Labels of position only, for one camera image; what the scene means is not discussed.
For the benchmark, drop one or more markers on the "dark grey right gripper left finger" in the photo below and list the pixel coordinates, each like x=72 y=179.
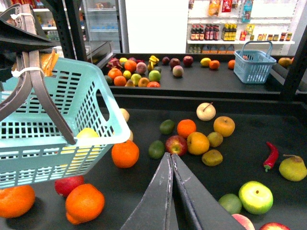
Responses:
x=156 y=210

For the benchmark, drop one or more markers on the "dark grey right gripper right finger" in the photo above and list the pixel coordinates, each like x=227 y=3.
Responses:
x=201 y=210

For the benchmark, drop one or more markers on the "yellow lemon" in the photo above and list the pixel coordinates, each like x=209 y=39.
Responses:
x=87 y=133

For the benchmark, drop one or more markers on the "grey basket handle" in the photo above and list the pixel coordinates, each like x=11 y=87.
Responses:
x=24 y=40

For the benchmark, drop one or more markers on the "blue basket far shelf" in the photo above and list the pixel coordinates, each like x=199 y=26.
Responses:
x=253 y=66

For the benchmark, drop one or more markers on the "green lime front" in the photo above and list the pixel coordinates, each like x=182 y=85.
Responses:
x=231 y=203

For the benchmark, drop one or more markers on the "green lime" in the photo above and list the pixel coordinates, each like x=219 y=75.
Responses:
x=167 y=127
x=156 y=149
x=231 y=203

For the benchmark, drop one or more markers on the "pink peach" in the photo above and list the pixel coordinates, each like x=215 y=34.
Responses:
x=244 y=221

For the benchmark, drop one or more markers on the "bright green apple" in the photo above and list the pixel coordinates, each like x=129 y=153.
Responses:
x=256 y=198

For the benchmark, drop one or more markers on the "brown kiwi lower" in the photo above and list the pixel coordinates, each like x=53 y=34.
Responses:
x=212 y=158

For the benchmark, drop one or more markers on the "brown kiwi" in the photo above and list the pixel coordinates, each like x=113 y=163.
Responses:
x=215 y=139
x=212 y=158

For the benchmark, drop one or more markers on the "green lime lower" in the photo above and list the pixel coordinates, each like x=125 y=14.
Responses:
x=156 y=149

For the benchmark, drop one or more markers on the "large orange near front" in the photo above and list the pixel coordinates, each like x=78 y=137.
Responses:
x=125 y=155

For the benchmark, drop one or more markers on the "red apple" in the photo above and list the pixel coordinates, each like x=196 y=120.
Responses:
x=176 y=145
x=64 y=186

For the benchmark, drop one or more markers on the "yellow orange fruit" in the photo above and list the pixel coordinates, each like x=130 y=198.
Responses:
x=198 y=143

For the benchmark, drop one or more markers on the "orange behind left finger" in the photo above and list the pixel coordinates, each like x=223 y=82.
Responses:
x=84 y=204

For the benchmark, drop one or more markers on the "brown kiwi upper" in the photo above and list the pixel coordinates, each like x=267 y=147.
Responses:
x=215 y=139

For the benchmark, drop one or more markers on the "white round pear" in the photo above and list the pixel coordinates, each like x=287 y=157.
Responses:
x=131 y=136

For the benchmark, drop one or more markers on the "red chili pepper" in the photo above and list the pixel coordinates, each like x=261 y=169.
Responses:
x=269 y=163

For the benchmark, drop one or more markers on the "green lime upper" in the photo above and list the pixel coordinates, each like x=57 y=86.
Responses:
x=167 y=127

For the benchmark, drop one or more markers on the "orange mandarin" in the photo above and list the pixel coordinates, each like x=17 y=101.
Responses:
x=186 y=127

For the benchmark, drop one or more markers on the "yellow apple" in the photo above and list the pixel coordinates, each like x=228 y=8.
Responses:
x=224 y=125

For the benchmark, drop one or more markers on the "red apple left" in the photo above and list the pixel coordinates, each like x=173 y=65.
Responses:
x=64 y=186

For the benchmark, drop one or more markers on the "yellow green pear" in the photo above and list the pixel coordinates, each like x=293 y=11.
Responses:
x=293 y=168

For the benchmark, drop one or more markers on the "white pear lying sideways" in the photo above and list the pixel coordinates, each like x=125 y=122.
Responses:
x=125 y=114

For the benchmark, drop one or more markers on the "white pear with stem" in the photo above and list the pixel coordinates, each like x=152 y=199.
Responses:
x=205 y=111

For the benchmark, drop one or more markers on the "orange at left edge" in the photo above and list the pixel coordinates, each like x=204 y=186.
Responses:
x=16 y=201

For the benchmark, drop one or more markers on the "far pile of fruit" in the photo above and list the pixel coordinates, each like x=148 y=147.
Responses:
x=132 y=72

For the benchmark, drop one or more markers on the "glass top freezer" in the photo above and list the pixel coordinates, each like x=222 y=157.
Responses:
x=99 y=52

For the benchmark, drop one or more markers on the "dark soy sauce bottles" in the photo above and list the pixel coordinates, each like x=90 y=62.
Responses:
x=204 y=32

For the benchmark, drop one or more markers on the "black shelf upright post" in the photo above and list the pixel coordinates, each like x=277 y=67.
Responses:
x=67 y=19

